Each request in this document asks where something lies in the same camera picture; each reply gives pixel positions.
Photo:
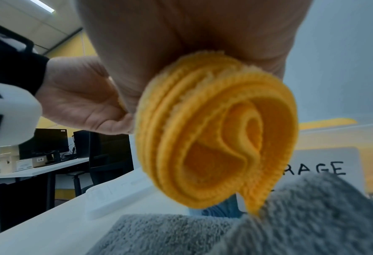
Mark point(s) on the person's right hand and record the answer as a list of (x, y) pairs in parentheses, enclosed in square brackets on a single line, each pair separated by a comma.
[(180, 27)]

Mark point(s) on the person's left hand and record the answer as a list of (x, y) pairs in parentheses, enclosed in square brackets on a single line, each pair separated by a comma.
[(76, 94)]

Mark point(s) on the yellow cloth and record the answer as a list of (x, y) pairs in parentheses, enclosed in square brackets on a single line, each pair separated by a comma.
[(217, 134)]

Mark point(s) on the black computer monitor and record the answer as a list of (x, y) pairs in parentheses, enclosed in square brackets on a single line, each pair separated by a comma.
[(81, 143), (44, 142)]

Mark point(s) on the white office desk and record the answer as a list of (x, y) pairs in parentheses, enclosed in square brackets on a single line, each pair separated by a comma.
[(41, 168)]

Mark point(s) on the cardboard box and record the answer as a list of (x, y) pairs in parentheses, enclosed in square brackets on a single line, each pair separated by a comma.
[(29, 163)]

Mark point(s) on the ceiling light strip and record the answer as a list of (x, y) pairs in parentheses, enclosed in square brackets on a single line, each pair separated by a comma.
[(44, 7)]

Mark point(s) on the clear plastic storage box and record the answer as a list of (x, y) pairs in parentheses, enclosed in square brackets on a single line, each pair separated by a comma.
[(331, 139)]

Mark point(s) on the grey towel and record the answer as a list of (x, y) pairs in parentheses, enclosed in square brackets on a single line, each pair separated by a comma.
[(293, 219)]

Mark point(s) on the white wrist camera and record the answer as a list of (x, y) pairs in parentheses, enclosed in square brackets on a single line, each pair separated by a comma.
[(7, 114)]

